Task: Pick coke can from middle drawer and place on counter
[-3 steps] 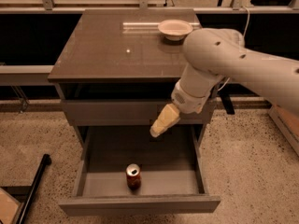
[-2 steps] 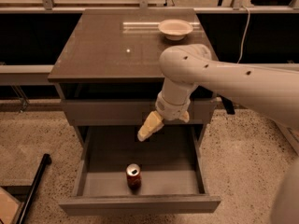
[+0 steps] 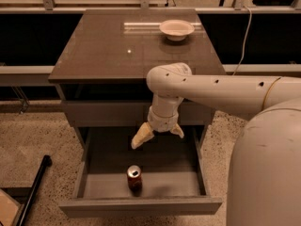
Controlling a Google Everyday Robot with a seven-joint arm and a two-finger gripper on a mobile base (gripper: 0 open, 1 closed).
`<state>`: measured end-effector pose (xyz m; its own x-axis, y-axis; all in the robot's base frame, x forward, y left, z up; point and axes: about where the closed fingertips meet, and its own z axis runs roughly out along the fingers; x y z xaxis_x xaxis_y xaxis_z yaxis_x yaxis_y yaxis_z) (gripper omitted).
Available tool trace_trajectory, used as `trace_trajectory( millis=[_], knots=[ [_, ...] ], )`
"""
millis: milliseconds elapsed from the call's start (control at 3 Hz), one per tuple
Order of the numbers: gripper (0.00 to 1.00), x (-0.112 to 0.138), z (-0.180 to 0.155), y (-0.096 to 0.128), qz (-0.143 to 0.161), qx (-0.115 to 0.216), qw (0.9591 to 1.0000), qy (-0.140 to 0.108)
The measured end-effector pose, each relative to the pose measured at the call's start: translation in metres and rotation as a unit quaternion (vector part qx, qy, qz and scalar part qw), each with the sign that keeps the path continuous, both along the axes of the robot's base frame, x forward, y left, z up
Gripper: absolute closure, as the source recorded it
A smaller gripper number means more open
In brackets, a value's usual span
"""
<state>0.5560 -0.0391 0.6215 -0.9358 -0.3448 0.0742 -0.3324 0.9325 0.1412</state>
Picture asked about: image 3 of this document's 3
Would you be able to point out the white bowl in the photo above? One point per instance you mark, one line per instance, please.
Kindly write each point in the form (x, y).
(176, 30)

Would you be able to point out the red coke can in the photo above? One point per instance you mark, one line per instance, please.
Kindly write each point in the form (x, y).
(134, 177)

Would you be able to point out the open grey middle drawer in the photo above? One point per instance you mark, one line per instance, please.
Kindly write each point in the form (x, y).
(163, 177)

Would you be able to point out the wooden box bottom left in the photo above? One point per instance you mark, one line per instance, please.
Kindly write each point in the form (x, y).
(10, 210)

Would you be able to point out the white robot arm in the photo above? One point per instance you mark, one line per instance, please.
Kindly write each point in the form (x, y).
(264, 185)

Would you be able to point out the grey drawer cabinet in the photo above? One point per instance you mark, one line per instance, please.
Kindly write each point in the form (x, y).
(111, 51)

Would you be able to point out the closed grey top drawer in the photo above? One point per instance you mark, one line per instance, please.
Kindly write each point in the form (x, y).
(111, 114)

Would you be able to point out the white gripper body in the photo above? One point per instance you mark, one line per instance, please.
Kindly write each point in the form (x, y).
(160, 121)

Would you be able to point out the black pole on floor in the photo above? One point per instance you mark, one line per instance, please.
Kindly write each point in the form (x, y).
(45, 163)

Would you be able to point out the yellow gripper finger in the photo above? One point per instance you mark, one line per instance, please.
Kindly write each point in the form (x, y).
(177, 130)
(144, 134)

